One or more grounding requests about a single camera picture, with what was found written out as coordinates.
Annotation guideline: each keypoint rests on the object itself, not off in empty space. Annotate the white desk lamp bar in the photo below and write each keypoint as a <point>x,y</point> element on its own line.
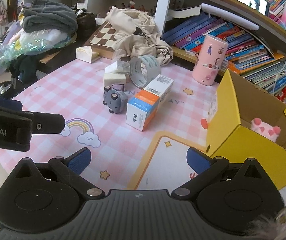
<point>228,15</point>

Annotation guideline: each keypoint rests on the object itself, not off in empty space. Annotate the white wooden bookshelf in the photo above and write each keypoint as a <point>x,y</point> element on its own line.
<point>164,5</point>

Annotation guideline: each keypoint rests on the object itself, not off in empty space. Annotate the grey toy car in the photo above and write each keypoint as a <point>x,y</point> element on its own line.
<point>116,101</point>

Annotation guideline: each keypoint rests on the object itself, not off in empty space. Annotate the thick open book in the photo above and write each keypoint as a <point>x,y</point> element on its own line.
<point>185,12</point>

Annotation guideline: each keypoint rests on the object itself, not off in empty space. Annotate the beige canvas bag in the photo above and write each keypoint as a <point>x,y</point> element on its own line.
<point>138,30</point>

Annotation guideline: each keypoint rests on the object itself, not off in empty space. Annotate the wooden chessboard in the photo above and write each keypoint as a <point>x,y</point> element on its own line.
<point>103,36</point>

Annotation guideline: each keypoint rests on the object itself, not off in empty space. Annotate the pink plush pig toy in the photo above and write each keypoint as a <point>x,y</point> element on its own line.
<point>263,130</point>

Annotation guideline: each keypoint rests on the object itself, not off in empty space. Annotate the black bag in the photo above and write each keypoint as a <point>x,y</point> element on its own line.
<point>85,25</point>

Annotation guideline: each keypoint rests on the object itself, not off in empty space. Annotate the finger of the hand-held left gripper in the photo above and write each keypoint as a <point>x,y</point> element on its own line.
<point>49,124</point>
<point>5,104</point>

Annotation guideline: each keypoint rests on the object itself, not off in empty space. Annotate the pink cartoon cylinder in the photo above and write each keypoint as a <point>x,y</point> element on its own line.
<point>209,60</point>

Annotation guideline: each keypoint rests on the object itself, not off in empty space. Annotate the grey folded garment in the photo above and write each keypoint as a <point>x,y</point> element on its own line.
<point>50,20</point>

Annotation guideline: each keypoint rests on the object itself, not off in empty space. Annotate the row of colourful books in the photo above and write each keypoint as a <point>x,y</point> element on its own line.
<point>208,30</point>

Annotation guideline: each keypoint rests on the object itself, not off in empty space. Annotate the grey tape roll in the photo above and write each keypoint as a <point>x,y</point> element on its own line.
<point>145,62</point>

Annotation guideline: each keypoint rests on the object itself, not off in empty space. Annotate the white orange blue toothpaste box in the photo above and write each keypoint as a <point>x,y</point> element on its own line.
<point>145,105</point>

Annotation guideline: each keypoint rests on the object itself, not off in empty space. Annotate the cream paper box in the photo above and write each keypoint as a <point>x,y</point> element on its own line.
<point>84,53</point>

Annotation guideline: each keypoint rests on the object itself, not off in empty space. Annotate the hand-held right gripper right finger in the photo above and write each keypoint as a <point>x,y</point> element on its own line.
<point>198,161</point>

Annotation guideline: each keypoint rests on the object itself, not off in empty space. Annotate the smartphone with lit screen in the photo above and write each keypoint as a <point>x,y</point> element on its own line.
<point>252,1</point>

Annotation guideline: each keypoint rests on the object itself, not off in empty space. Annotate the yellow cardboard box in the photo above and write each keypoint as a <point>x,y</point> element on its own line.
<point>235,140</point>

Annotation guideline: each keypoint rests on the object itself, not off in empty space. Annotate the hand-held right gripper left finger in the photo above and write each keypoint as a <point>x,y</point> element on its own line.
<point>79,161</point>

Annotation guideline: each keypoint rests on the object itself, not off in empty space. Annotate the pink checked table mat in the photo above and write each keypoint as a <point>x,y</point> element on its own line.
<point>83,100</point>

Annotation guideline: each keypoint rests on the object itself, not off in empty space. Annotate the iridescent plastic bag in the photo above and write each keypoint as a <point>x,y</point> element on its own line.
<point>32,45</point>

